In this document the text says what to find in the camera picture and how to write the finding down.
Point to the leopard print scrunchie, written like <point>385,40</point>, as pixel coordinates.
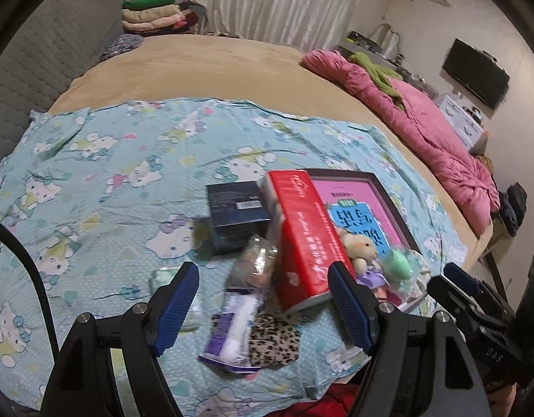
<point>273,341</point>

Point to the cat print light blue blanket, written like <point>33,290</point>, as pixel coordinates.
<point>97,182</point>

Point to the beige bed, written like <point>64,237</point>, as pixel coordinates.
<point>206,69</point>

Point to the black wall television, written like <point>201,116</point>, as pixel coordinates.
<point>475,74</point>

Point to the green egg-shaped sponge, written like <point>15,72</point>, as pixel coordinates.
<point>397,265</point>

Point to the pink quilt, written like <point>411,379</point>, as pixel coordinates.
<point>423,139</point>

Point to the beige plush bear toy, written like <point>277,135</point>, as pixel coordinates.
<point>362,247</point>

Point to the cluttered desk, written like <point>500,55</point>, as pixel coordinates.
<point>362,39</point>

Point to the bagged orange puff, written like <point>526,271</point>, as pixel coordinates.
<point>254,265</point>

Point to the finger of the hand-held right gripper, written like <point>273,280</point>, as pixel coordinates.
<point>453,302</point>
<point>464,278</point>

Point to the pink book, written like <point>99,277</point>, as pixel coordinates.
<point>332,191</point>

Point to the white drawer cabinet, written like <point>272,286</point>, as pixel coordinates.
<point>460,119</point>

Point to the dark shallow tray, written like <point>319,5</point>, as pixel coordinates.
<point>390,208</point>

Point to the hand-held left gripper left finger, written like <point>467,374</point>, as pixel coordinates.
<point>176,312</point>

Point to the black cardboard box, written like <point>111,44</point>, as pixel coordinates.
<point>236,217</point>

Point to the pile of folded clothes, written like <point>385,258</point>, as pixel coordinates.
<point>154,13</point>

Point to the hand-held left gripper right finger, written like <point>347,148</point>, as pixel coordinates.
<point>351,312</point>

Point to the dark floral cloth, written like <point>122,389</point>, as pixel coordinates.
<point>121,45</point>

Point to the red garment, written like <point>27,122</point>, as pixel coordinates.
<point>319,404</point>

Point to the grey quilted sofa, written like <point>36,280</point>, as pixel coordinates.
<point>41,61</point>

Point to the green cloth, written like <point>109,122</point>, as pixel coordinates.
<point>371,67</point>

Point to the red tissue pack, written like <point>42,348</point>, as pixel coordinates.
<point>306,247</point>

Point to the blue white wipe packet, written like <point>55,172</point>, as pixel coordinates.
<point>232,334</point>

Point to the dark clothes bundle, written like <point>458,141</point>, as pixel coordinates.
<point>512,208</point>

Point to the brown furry object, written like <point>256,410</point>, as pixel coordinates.
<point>484,165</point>

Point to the small patterned green tissue pack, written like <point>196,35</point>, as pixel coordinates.
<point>160,280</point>

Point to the white curtain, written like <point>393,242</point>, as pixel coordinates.
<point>284,0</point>

